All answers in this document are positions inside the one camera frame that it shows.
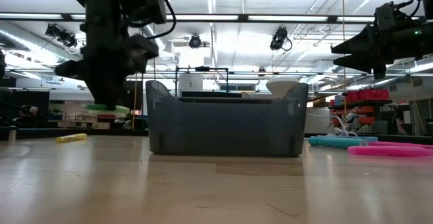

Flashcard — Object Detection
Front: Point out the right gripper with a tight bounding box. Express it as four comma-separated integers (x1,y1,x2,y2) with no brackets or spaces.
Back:
331,24,413,79

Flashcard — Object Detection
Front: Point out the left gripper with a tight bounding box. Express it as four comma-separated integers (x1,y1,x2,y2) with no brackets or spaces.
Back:
55,0,160,109

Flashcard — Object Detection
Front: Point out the green marker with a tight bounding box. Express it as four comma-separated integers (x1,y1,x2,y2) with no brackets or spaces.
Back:
85,104,131,116

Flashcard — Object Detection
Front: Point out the yellow marker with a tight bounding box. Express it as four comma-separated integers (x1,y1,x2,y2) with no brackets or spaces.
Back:
55,133,89,143

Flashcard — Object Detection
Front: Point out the blue marker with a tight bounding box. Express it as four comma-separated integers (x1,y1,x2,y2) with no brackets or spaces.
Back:
308,135,369,150
316,135,379,143

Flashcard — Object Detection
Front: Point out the pink marker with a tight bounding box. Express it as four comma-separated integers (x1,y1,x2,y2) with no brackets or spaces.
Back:
367,141,433,150
347,145,433,158

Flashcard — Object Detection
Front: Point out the black background monitor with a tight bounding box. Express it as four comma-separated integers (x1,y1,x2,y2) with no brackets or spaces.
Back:
118,80,143,112

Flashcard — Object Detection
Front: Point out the black storage shelf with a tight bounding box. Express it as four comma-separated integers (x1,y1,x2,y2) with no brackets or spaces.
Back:
329,98,393,133

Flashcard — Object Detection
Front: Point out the person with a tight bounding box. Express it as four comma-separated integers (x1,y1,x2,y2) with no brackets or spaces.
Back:
28,106,47,129
18,104,32,127

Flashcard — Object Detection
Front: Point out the white dome lamp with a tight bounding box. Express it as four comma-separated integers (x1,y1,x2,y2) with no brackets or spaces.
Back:
265,76,300,99

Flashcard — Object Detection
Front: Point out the dark grey plastic bin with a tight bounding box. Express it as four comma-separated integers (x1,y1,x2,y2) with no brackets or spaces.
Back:
145,79,310,158

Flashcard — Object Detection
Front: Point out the black aluminium table frame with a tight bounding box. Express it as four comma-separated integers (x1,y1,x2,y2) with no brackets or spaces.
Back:
0,125,433,146

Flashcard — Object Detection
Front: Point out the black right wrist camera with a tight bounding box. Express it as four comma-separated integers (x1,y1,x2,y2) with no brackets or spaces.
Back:
373,1,398,32

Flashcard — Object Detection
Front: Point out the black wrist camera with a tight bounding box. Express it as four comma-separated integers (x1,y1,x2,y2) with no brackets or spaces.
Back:
373,1,398,32
120,0,169,26

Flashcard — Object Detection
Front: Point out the white lamp cable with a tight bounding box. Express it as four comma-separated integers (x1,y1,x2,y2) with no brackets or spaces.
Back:
306,112,359,137

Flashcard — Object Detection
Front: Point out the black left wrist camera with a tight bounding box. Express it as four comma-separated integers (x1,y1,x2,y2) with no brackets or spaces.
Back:
120,0,169,26

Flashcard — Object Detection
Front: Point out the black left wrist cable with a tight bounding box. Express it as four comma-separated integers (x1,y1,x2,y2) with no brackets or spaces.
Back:
145,0,177,41

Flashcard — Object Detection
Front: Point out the black background metal frame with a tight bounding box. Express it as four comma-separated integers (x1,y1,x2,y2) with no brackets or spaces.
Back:
175,66,230,98

